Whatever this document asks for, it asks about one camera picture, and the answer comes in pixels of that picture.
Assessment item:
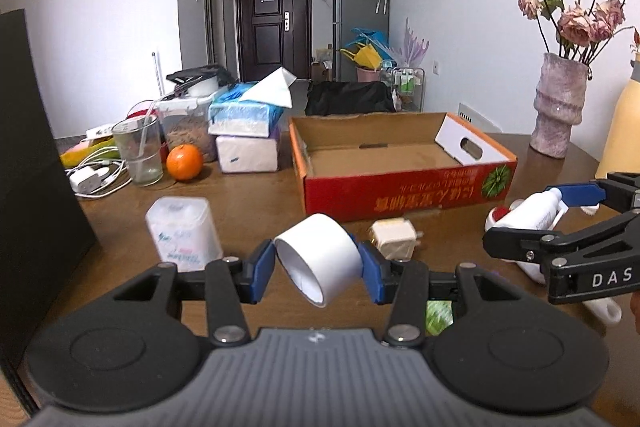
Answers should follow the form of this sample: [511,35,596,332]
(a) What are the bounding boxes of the orange fruit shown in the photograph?
[166,144,204,181]

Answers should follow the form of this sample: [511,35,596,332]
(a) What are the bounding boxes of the white translucent plastic container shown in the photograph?
[145,197,224,274]

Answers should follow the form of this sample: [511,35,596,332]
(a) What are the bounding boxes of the grey refrigerator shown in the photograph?
[331,0,392,82]

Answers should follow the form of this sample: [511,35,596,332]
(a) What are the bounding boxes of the clear food storage container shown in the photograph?
[156,94,218,162]

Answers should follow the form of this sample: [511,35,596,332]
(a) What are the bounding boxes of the glass cup with straw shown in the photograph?
[111,117,165,188]

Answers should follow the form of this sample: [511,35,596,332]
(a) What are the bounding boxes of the dark brown door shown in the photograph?
[234,0,313,82]

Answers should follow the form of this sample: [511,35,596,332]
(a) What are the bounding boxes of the white charger with cables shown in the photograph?
[65,157,133,198]

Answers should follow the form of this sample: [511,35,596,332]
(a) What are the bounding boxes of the cream charger plug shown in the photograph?
[369,218,426,262]

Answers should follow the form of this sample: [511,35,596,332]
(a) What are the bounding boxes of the red cardboard box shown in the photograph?
[288,111,519,224]

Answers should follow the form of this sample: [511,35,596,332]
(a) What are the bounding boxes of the white mop handle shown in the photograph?
[151,51,163,100]

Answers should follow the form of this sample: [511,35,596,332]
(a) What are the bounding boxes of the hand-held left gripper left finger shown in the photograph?
[107,241,278,348]

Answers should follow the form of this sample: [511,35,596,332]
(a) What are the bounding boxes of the blue tissue pack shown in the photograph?
[207,67,297,138]

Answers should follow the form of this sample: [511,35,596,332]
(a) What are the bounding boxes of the metal rolling cart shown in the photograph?
[380,66,426,112]

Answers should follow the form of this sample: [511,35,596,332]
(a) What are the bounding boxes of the black plastic holder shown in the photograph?
[166,64,236,98]

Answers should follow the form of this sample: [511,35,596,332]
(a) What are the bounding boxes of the white board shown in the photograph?
[456,102,503,134]

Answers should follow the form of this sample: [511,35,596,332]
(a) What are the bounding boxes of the white tape roll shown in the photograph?
[273,213,362,308]

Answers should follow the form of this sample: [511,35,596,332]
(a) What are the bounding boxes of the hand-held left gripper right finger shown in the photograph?
[356,239,518,350]

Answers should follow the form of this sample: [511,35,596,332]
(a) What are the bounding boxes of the pink ceramic vase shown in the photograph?
[530,52,591,158]

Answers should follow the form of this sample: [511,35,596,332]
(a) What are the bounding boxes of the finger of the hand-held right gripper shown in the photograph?
[545,172,640,215]
[482,209,640,267]

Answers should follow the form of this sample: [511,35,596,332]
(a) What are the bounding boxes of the white bowl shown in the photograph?
[187,77,221,98]

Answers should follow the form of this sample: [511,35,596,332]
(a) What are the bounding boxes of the purple hangers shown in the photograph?
[397,18,431,68]

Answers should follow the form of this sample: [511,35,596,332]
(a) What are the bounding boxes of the yellow green toy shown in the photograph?
[59,142,121,165]

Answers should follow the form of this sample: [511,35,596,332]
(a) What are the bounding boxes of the yellow thermos jug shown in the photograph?
[595,62,640,180]

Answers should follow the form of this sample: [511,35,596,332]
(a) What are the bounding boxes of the black paper bag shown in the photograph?
[0,9,98,370]

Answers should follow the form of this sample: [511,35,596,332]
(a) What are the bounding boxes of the white purple tissue pack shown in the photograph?
[215,127,281,174]

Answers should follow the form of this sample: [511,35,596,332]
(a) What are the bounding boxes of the yellow bag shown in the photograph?
[341,44,381,70]

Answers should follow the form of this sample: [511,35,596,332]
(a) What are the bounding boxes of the brown cardboard boxes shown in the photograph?
[312,47,335,82]

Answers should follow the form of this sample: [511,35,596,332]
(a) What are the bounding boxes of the green packet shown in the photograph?
[425,299,455,337]

